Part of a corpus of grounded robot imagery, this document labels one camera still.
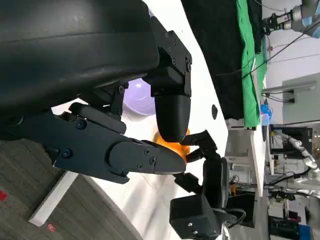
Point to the green cloth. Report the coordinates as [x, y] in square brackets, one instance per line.
[250, 75]

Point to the white background desk top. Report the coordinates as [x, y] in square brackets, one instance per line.
[260, 160]

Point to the black backdrop cloth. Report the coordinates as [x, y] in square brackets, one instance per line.
[220, 50]

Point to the black computer monitor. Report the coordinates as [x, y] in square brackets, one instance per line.
[290, 141]

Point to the blue object on desk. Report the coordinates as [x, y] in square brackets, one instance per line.
[265, 113]

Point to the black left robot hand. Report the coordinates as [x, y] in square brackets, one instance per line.
[75, 55]

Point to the lilac plate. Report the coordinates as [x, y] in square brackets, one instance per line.
[138, 100]

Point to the orange white toy bread roll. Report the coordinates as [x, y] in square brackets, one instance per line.
[176, 148]

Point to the grey cabinet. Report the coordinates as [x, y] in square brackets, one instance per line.
[300, 100]

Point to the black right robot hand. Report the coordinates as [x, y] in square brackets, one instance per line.
[215, 177]

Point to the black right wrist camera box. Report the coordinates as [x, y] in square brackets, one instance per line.
[190, 215]

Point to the white table support beam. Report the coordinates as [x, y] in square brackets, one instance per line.
[52, 200]

